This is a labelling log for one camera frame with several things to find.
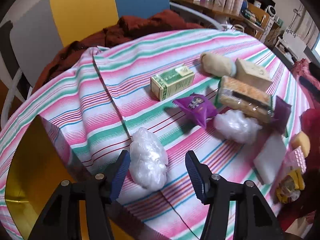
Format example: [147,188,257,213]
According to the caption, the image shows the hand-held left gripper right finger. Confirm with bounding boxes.
[185,151,285,240]

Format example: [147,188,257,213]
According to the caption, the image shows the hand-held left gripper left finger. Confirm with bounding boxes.
[27,150,132,240]

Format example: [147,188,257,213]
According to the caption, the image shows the clear bubble wrap bundle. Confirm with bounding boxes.
[129,127,168,192]
[214,109,263,144]

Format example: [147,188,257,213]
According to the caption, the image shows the purple snack packet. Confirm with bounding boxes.
[172,93,218,128]
[271,95,292,138]

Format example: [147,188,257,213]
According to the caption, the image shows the white foam block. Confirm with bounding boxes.
[253,133,287,185]

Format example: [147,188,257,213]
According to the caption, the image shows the gold-lined purple storage box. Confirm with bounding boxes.
[4,115,150,240]

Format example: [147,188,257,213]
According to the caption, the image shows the yellow snack packet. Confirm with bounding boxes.
[275,169,305,203]

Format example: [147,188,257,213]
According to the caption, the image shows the clear cracker packet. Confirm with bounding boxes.
[215,75,275,123]

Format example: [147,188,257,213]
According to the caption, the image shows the green cardboard box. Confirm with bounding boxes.
[150,65,195,102]

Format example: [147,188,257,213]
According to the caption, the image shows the pink packet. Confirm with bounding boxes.
[284,147,307,174]

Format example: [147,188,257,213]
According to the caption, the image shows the yellow-brown sponge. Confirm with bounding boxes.
[290,131,311,157]

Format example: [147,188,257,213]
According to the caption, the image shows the beige towel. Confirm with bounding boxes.
[199,52,237,77]

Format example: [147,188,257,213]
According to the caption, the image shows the beige printed cardboard box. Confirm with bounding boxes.
[235,58,273,92]

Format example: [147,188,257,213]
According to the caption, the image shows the pink green striped cloth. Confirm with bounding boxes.
[0,29,313,240]

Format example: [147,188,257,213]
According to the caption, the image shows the red cloth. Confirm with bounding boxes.
[276,109,320,233]

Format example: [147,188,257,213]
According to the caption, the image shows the red-brown blanket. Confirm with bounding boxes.
[32,9,205,93]

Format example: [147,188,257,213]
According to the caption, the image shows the pink floral cloth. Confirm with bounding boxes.
[291,58,320,80]

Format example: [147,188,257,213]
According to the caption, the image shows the white drawer cabinet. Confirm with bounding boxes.
[276,34,310,55]

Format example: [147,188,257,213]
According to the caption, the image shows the grey yellow blue panel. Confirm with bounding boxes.
[0,0,170,85]

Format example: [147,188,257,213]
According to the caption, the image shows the wooden shelf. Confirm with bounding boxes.
[170,0,265,33]

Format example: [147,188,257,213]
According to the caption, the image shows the white round appliance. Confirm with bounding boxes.
[265,5,277,18]

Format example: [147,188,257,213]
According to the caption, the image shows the white curved metal rail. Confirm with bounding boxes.
[0,67,33,128]

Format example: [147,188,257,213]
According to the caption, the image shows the grey curved metal rail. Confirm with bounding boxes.
[169,1,227,30]

